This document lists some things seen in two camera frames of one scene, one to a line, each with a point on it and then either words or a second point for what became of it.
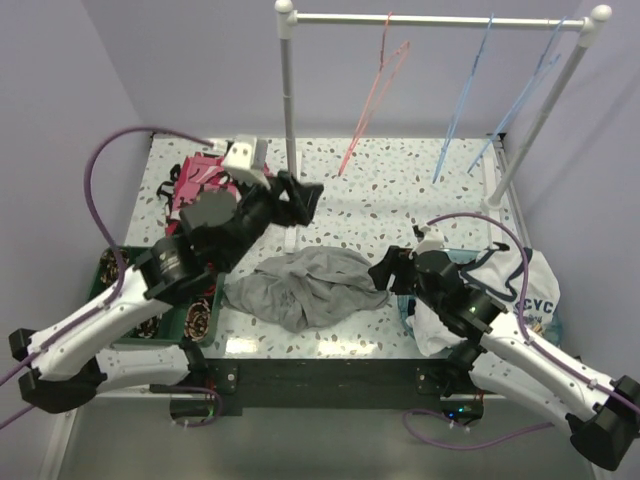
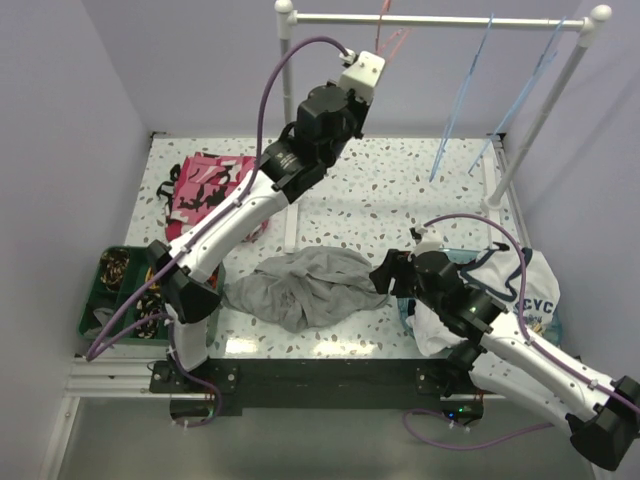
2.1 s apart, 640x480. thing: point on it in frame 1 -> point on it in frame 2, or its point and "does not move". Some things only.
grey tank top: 305,287 does not move
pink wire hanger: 405,48 -> 391,46
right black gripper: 395,262 does not move
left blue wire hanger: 464,86 does not move
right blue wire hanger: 546,63 does not move
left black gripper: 289,212 -> 362,107
